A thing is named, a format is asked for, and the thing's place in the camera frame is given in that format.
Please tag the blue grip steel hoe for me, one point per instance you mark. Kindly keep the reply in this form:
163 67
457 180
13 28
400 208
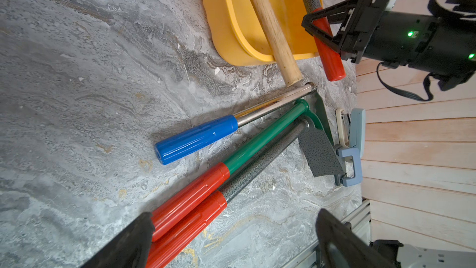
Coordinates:
196 138

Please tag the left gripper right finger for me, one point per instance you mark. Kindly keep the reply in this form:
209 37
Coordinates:
341 248

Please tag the blue grey stapler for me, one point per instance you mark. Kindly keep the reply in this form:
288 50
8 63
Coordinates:
351 129

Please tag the wooden handle hoe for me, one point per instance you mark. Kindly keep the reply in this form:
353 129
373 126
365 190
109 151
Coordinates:
277 41

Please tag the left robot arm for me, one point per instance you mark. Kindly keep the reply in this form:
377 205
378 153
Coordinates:
408 256

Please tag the green shaft red grip hoe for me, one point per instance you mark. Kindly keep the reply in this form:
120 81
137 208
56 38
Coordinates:
184 201

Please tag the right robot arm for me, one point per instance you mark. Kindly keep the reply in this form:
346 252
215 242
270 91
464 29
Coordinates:
441 43

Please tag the yellow plastic storage box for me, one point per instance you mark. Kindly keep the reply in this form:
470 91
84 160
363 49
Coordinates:
238 36

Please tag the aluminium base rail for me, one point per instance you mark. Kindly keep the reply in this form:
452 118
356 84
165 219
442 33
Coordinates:
358 222

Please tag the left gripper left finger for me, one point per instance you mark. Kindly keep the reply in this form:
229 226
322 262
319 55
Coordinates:
129 249

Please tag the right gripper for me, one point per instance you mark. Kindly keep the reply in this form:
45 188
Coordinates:
346 27

